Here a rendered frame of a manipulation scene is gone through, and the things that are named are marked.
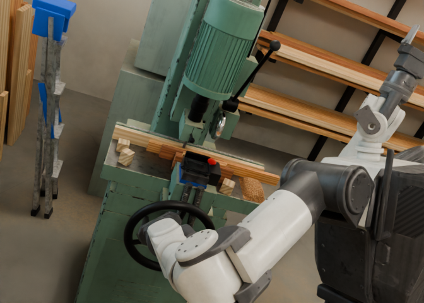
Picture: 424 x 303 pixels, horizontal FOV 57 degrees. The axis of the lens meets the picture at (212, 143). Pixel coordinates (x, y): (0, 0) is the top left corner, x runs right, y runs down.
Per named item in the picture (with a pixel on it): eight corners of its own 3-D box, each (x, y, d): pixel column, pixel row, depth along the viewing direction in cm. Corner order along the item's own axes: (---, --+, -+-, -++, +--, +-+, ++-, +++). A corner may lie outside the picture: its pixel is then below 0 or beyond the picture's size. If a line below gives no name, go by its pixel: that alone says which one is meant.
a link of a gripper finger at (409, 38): (421, 25, 113) (409, 45, 114) (414, 26, 116) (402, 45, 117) (417, 23, 112) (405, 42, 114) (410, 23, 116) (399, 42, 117)
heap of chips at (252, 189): (243, 199, 141) (247, 190, 140) (238, 177, 153) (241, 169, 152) (265, 204, 143) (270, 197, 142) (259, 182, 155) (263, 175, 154)
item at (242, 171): (146, 150, 145) (149, 141, 144) (146, 148, 147) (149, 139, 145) (276, 186, 158) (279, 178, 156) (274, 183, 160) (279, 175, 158)
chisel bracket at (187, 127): (177, 143, 140) (185, 123, 137) (177, 125, 153) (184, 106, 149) (196, 149, 142) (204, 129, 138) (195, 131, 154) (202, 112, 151)
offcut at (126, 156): (126, 166, 132) (129, 155, 130) (117, 161, 133) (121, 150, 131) (131, 163, 135) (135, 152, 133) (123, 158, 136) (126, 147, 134)
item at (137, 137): (111, 138, 144) (115, 126, 142) (112, 136, 146) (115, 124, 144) (259, 179, 158) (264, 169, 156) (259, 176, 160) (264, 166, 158)
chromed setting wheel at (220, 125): (210, 144, 155) (221, 117, 150) (208, 130, 166) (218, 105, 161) (217, 146, 156) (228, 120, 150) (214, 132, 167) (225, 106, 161)
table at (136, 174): (93, 195, 123) (97, 180, 121) (108, 146, 150) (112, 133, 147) (267, 237, 137) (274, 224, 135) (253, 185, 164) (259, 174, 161)
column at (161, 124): (146, 148, 167) (204, -25, 135) (149, 124, 186) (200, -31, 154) (195, 161, 172) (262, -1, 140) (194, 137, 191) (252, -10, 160)
